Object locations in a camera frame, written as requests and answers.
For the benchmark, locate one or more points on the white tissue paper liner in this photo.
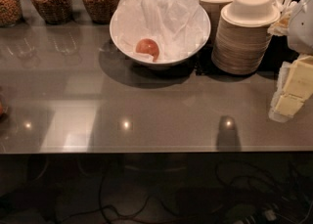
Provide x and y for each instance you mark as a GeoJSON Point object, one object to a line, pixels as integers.
{"type": "Point", "coordinates": [163, 22]}

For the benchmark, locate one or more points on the left glass jar of snacks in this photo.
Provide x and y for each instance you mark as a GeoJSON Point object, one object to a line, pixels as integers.
{"type": "Point", "coordinates": [10, 12]}

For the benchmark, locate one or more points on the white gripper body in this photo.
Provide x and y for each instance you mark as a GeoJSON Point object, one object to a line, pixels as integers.
{"type": "Point", "coordinates": [302, 28]}

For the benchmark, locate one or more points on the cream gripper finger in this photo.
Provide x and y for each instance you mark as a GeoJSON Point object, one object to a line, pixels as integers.
{"type": "Point", "coordinates": [282, 78]}
{"type": "Point", "coordinates": [298, 87]}

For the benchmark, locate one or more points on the white ceramic bowl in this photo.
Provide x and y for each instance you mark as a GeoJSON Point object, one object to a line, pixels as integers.
{"type": "Point", "coordinates": [130, 22]}

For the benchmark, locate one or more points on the front stack of paper bowls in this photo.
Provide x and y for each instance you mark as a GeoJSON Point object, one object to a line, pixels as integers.
{"type": "Point", "coordinates": [242, 36]}

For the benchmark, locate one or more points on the red apple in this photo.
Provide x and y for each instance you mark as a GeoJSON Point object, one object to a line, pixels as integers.
{"type": "Point", "coordinates": [148, 46]}

